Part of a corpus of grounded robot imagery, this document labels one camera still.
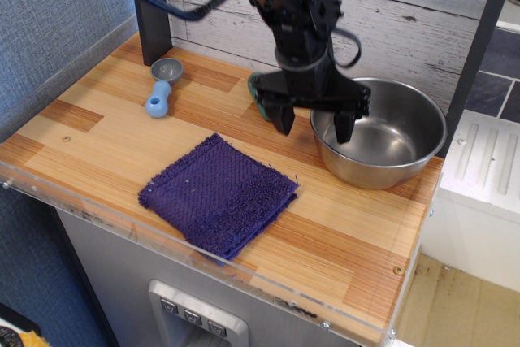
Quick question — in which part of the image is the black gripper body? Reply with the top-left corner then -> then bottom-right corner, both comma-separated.
262,48 -> 371,116

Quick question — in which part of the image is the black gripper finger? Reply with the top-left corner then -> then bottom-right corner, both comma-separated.
334,111 -> 356,144
264,102 -> 295,136

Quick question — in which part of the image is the dark grey post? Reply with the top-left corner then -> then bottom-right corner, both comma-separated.
135,0 -> 171,66
436,0 -> 505,158

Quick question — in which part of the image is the yellow object at corner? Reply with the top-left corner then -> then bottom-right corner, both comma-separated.
9,332 -> 50,347

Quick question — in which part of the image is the stainless steel bowl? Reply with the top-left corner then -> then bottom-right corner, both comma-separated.
310,77 -> 447,189

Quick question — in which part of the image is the blue handled grey scoop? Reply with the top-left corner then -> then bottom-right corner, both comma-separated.
145,58 -> 184,119

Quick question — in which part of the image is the dark grey left post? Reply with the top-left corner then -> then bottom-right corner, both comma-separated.
135,0 -> 171,66

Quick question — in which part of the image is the purple folded towel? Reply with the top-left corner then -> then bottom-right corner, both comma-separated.
138,133 -> 298,261

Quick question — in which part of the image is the green oblong toy vegetable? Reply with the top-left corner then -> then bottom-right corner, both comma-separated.
247,72 -> 272,122

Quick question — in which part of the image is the white drainboard counter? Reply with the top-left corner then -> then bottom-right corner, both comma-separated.
422,111 -> 519,291

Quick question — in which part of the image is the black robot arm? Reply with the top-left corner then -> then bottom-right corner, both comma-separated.
141,0 -> 371,144

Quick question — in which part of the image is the clear acrylic counter edge guard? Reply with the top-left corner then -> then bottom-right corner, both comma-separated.
1,154 -> 443,346

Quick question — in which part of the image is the dark grey right post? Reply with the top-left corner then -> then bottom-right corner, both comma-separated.
436,0 -> 505,158

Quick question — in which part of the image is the silver dispenser panel with buttons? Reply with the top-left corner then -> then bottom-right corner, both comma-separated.
148,280 -> 249,346

